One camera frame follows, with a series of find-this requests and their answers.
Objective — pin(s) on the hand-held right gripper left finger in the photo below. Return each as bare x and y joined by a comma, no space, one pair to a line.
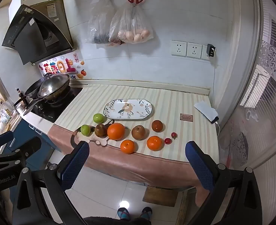
76,165

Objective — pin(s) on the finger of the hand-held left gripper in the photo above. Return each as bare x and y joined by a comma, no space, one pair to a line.
30,145
4,137

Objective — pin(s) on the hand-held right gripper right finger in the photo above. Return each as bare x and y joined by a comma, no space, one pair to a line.
198,166

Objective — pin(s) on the green apple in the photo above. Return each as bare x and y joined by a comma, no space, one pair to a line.
85,129
99,118

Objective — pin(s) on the red cherry tomato with stem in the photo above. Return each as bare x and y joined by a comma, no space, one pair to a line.
174,135

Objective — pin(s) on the reddish brown apple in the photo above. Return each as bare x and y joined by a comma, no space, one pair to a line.
101,130

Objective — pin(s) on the small tangerine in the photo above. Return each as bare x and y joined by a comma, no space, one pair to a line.
127,146
155,143

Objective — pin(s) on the large orange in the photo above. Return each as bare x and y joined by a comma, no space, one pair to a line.
115,131

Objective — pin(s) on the dark red-orange fruit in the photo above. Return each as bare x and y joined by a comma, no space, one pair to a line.
157,125

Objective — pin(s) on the floral oval ceramic plate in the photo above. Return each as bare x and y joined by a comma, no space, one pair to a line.
128,109

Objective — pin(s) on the blue base cabinet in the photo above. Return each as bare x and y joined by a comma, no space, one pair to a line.
48,145

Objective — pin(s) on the kitchen rack with items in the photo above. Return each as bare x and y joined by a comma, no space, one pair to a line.
2,119

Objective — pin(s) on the dark sauce bottle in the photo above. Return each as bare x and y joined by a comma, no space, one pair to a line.
21,96

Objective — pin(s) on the black glass cooktop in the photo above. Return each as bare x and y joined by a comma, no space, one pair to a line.
58,109

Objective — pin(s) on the brown floor board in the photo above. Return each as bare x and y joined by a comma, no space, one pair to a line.
160,195

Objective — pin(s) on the brown card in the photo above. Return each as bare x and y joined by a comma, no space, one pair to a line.
186,117

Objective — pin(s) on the black frying pan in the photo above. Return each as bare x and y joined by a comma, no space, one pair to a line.
32,89

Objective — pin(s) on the steel wok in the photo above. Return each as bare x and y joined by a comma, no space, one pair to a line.
56,86

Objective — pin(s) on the blue slipper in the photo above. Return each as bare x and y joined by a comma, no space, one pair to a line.
123,213
146,213

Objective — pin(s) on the striped tablecloth with cat print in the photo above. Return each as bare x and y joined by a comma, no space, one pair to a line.
170,98

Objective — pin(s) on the frosted glass sliding door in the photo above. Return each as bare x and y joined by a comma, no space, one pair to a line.
264,121

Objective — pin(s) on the black range hood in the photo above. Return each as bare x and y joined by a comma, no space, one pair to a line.
30,35

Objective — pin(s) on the black charger plug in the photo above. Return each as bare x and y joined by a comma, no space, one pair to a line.
211,50

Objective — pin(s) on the plastic bag with pink contents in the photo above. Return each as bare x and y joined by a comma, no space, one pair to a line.
115,43

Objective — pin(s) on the plastic bag with dark contents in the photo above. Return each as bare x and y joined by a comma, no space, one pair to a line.
99,25

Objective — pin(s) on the plastic bag of eggs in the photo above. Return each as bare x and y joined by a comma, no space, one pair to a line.
133,28

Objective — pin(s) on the colourful wall stickers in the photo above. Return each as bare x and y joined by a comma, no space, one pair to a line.
63,66

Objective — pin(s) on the white wall socket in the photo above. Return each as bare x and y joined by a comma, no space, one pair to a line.
179,48
194,50
204,55

